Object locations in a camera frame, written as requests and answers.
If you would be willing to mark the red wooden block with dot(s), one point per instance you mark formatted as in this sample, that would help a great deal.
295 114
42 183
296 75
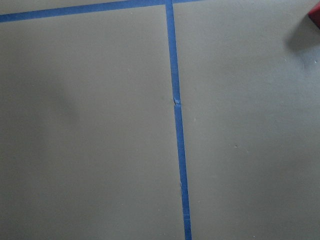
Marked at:
314 14

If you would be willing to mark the blue tape line lengthwise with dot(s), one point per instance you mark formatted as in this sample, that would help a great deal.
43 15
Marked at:
177 106

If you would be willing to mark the blue tape line crosswise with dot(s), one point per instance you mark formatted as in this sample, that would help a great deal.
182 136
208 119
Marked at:
83 9

